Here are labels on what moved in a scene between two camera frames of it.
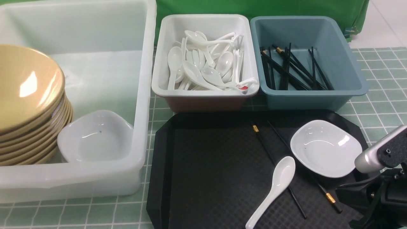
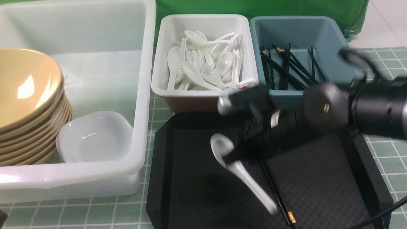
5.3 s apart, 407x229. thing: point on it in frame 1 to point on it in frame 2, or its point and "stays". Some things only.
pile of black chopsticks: x=284 y=71 stays
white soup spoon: x=283 y=171 to x=221 y=143
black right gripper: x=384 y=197 to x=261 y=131
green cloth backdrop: x=355 y=11 stays
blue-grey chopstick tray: x=304 y=63 stays
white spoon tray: x=205 y=63 stays
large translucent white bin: x=105 y=49 stays
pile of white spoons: x=199 y=62 stays
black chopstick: x=257 y=130 to x=289 y=216
